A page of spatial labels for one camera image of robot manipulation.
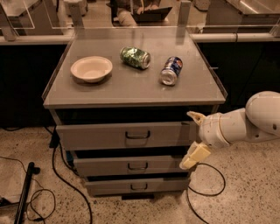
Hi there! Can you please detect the black pole on floor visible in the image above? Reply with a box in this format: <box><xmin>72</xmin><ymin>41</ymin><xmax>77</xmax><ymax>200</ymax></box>
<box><xmin>14</xmin><ymin>162</ymin><xmax>40</xmax><ymax>224</ymax></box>

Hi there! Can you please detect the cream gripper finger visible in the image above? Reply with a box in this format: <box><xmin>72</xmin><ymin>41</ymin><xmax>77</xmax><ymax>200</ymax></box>
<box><xmin>186</xmin><ymin>111</ymin><xmax>206</xmax><ymax>126</ymax></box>
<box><xmin>179</xmin><ymin>142</ymin><xmax>211</xmax><ymax>170</ymax></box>

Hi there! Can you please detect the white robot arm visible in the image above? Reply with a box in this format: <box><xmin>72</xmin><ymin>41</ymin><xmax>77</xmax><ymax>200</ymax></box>
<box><xmin>179</xmin><ymin>91</ymin><xmax>280</xmax><ymax>170</ymax></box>

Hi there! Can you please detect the green soda can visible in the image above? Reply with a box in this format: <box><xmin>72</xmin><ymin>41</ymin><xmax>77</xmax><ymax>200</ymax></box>
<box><xmin>120</xmin><ymin>46</ymin><xmax>151</xmax><ymax>69</ymax></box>

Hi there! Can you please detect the black laptop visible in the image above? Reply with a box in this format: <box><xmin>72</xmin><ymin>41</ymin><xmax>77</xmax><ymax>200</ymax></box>
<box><xmin>132</xmin><ymin>7</ymin><xmax>172</xmax><ymax>23</ymax></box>

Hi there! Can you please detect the thin black cable loop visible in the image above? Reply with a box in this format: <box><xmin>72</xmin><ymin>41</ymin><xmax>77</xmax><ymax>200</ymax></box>
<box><xmin>0</xmin><ymin>156</ymin><xmax>57</xmax><ymax>223</ymax></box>

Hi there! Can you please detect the grey drawer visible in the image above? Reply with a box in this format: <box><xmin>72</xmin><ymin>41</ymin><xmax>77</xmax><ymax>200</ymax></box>
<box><xmin>86</xmin><ymin>177</ymin><xmax>189</xmax><ymax>196</ymax></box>
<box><xmin>56</xmin><ymin>122</ymin><xmax>200</xmax><ymax>151</ymax></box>
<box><xmin>73</xmin><ymin>156</ymin><xmax>186</xmax><ymax>177</ymax></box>

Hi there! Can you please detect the black floor cable right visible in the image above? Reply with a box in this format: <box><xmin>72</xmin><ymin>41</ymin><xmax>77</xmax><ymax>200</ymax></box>
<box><xmin>185</xmin><ymin>162</ymin><xmax>227</xmax><ymax>224</ymax></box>

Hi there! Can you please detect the black floor cable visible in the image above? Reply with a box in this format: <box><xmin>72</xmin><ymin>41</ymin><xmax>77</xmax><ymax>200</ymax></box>
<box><xmin>43</xmin><ymin>125</ymin><xmax>94</xmax><ymax>224</ymax></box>
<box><xmin>185</xmin><ymin>162</ymin><xmax>227</xmax><ymax>224</ymax></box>

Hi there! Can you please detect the grey bottom drawer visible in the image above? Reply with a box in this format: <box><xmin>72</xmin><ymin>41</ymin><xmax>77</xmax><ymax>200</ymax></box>
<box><xmin>86</xmin><ymin>177</ymin><xmax>189</xmax><ymax>196</ymax></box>

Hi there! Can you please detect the grey top drawer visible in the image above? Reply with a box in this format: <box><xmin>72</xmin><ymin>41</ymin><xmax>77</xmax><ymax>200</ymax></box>
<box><xmin>56</xmin><ymin>122</ymin><xmax>200</xmax><ymax>151</ymax></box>

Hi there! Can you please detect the seated person in background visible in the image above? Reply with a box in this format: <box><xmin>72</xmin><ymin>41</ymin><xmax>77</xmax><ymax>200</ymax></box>
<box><xmin>110</xmin><ymin>0</ymin><xmax>161</xmax><ymax>27</ymax></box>

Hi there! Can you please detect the grey middle drawer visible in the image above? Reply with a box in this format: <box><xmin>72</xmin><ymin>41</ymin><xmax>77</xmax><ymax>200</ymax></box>
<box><xmin>73</xmin><ymin>156</ymin><xmax>186</xmax><ymax>177</ymax></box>

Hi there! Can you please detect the white horizontal rail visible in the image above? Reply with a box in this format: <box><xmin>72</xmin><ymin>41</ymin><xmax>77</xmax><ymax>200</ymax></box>
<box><xmin>0</xmin><ymin>31</ymin><xmax>280</xmax><ymax>46</ymax></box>

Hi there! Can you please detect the blue pepsi can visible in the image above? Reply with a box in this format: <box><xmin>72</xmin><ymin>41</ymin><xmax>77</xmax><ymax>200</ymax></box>
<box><xmin>159</xmin><ymin>56</ymin><xmax>183</xmax><ymax>86</ymax></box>

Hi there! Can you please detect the grey drawer cabinet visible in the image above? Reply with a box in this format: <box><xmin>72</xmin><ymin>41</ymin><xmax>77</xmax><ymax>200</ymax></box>
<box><xmin>44</xmin><ymin>27</ymin><xmax>227</xmax><ymax>185</ymax></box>

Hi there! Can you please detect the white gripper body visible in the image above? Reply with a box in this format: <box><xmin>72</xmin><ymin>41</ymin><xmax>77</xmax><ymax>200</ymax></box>
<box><xmin>199</xmin><ymin>113</ymin><xmax>229</xmax><ymax>149</ymax></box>

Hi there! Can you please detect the black floor cable left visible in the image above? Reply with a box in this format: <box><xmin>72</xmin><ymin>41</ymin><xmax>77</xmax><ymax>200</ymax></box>
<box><xmin>43</xmin><ymin>125</ymin><xmax>94</xmax><ymax>224</ymax></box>

